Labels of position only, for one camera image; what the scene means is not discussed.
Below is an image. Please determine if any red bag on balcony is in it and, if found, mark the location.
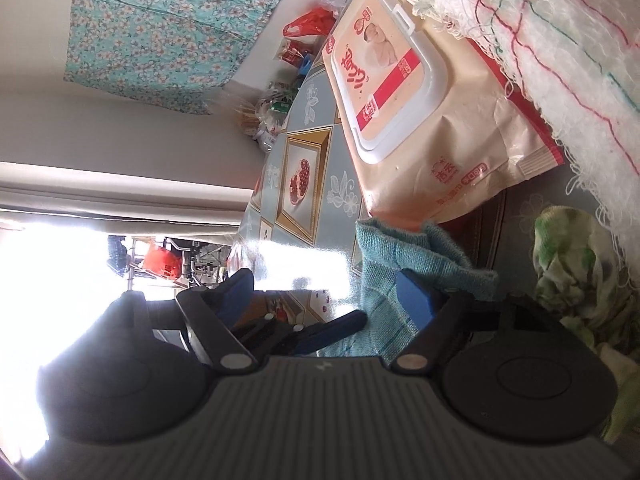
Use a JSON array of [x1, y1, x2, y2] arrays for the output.
[[142, 243, 182, 281]]

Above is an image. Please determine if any baby wipes pack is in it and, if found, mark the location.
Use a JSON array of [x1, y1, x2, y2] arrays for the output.
[[322, 0, 563, 230]]

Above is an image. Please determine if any teal knitted cloth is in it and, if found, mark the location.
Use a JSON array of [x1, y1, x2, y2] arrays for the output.
[[319, 218, 500, 366]]

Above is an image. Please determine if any white checked mesh cloth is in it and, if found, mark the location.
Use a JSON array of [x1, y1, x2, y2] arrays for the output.
[[408, 0, 639, 278]]

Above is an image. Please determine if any blue small container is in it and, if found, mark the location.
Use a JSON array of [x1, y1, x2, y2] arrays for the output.
[[297, 54, 314, 77]]

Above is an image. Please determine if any patterned tablecloth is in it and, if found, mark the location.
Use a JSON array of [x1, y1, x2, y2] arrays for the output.
[[229, 41, 594, 325]]

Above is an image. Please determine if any teal floral wall cloth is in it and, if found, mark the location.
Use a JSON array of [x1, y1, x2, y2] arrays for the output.
[[64, 0, 281, 115]]

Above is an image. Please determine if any green floral cloth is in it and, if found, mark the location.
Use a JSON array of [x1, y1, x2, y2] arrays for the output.
[[533, 206, 639, 443]]

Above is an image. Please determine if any red plastic bag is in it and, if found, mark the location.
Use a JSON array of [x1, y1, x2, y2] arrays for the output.
[[282, 6, 335, 38]]

